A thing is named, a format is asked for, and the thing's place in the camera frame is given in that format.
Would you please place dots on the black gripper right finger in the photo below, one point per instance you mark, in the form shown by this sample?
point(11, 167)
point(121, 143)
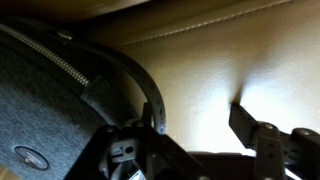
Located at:
point(270, 150)

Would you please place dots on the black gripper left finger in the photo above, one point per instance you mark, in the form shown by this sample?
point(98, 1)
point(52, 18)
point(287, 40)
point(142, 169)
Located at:
point(100, 153)

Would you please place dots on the black round bag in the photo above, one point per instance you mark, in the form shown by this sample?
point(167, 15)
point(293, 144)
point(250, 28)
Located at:
point(43, 113)

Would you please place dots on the brown leather sofa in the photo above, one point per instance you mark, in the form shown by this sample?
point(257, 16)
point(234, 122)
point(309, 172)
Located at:
point(216, 66)

